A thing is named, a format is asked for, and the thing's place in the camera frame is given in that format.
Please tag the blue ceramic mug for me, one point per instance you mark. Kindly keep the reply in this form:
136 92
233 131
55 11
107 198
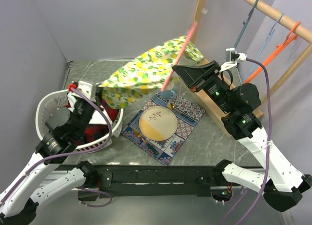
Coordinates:
168 93

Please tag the patterned blue placemat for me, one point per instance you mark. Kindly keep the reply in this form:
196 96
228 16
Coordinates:
168 148

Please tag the red plaid garment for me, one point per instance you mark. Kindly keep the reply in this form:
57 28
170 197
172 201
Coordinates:
94 132

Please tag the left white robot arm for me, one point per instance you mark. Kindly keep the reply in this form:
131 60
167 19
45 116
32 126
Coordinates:
24 197

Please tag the orange plastic hanger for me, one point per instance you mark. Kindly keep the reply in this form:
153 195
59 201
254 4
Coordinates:
279 48

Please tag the dark blue hanger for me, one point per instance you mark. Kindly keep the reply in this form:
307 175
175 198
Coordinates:
245 24

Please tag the pink hanger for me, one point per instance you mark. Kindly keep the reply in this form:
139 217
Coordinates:
189 35

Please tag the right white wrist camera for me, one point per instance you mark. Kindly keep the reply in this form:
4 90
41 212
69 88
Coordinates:
232 59

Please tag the light blue wire hanger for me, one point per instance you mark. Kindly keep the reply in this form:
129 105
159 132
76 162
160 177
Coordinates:
269 35

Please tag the white cloth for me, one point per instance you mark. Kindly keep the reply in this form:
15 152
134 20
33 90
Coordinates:
97 118

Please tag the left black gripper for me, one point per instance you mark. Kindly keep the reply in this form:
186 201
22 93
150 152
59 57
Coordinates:
97 103

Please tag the white plastic laundry basket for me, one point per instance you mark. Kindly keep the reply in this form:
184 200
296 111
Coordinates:
58 99

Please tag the lemon print cloth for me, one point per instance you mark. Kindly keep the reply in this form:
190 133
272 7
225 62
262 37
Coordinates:
141 76

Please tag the wooden clothes rack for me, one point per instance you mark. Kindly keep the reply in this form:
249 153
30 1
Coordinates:
295 30

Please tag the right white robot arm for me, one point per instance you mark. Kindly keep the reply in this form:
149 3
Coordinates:
283 185

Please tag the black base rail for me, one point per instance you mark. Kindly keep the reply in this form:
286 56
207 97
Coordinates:
148 180

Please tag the gold fork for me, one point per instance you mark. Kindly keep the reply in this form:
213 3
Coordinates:
137 133

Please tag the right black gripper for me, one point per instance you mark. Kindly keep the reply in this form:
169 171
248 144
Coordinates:
193 75

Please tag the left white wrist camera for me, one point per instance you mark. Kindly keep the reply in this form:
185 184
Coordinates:
88 89

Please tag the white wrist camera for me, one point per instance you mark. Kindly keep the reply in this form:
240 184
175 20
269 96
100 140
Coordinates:
232 59
88 89

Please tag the gold spoon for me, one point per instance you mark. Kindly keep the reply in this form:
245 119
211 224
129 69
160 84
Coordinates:
172 107

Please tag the cream and yellow plate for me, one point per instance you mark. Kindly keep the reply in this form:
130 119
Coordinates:
158 123

